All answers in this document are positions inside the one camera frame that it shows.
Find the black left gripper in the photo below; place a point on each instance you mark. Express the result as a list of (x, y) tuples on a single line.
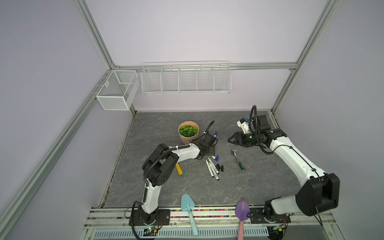
[(212, 150)]

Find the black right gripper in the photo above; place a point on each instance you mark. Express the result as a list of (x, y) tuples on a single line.
[(238, 140)]

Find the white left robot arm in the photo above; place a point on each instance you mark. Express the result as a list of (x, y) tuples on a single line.
[(158, 168)]

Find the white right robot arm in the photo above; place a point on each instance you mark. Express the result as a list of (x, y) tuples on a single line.
[(319, 190)]

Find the white marker on table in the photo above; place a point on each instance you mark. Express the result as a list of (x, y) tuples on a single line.
[(214, 165), (215, 175), (209, 167)]

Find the beige faceted plant pot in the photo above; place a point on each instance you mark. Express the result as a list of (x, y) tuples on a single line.
[(186, 140)]

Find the green artificial plant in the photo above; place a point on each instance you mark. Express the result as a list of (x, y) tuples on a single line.
[(188, 131)]

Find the teal garden trowel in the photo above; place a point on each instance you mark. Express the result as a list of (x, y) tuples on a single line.
[(187, 205)]

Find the purple garden trowel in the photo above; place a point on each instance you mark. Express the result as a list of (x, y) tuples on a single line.
[(242, 210)]

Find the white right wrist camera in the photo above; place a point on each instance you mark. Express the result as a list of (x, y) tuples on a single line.
[(244, 125)]

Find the teal fork yellow handle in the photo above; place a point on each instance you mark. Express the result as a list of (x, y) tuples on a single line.
[(179, 170)]

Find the white wire wall shelf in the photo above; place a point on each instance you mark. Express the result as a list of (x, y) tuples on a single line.
[(187, 77)]

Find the white mesh wall basket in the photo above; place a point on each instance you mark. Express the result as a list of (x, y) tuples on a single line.
[(119, 90)]

